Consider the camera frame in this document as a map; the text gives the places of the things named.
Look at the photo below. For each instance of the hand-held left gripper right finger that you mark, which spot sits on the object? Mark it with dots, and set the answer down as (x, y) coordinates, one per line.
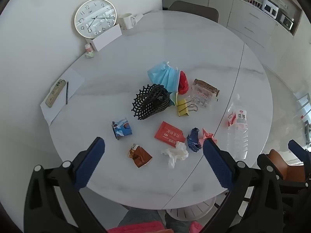
(218, 165)

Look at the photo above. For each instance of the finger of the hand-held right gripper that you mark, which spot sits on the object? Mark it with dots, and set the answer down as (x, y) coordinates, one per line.
(300, 150)
(263, 160)

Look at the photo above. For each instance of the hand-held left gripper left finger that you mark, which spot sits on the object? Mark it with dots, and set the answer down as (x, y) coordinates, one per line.
(91, 160)

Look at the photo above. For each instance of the white tissue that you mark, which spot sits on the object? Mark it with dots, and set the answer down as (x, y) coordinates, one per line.
(176, 153)

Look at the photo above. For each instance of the orange chair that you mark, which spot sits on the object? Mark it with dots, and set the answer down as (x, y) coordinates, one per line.
(291, 170)

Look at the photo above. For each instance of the pink folded paper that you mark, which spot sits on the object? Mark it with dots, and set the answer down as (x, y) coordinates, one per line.
(206, 136)

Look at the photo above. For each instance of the dark blue crumpled wrapper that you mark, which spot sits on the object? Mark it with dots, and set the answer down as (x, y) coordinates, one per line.
(194, 139)

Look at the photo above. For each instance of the clear plastic water bottle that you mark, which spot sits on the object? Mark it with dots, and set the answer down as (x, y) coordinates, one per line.
(238, 126)

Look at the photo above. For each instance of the blue white crumpled wrapper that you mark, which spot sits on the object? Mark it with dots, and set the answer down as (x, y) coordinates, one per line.
(121, 128)

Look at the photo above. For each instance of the white round table base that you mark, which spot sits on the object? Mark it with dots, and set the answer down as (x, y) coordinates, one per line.
(192, 211)

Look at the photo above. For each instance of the red flat packet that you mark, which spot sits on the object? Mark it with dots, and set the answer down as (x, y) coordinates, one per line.
(167, 133)

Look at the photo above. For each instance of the yellow binder clip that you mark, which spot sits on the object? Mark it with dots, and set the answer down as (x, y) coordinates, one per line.
(182, 106)

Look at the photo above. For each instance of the clear plastic blister tray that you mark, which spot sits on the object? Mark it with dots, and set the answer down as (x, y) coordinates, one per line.
(201, 97)

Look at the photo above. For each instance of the person's grey trousers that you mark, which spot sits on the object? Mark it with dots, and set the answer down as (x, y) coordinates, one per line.
(141, 217)

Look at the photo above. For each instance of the white paper sheet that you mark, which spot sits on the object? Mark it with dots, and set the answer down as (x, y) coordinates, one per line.
(73, 82)

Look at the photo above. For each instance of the green yellow wrapper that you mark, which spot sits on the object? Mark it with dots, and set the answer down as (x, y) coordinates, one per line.
(173, 99)

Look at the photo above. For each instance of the brown snack bar wrapper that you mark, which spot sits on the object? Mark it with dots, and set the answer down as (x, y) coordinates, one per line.
(206, 85)

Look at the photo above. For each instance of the black mesh net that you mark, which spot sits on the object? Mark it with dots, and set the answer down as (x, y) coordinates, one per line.
(148, 102)

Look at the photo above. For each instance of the person's pink floral clothing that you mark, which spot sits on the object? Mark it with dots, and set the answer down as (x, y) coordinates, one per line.
(136, 228)

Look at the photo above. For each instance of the red plastic bag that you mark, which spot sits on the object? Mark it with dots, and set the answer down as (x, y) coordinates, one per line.
(182, 83)

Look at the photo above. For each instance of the blue face mask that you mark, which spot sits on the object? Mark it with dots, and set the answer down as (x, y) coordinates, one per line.
(162, 76)

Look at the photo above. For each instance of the crumpled green paper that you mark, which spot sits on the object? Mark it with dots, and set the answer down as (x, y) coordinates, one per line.
(89, 55)

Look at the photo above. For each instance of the small pink-capped bottle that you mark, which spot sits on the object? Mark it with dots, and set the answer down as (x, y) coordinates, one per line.
(88, 48)

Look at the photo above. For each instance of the white rectangular box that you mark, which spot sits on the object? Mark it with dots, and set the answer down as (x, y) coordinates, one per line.
(107, 37)

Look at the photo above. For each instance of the dark microwave oven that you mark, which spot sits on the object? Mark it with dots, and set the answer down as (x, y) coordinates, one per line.
(285, 21)

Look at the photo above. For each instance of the grey drawer cabinet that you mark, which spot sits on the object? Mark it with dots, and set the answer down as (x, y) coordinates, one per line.
(252, 24)

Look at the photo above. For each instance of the white mug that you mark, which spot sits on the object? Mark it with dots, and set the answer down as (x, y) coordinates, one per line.
(125, 21)

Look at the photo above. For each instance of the white countertop appliance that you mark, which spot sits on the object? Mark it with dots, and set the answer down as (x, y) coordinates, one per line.
(269, 6)

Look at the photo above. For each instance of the grey dining chair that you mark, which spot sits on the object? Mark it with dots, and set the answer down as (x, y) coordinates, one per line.
(194, 9)

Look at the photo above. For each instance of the round wall clock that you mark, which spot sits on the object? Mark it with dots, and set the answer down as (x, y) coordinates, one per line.
(94, 18)

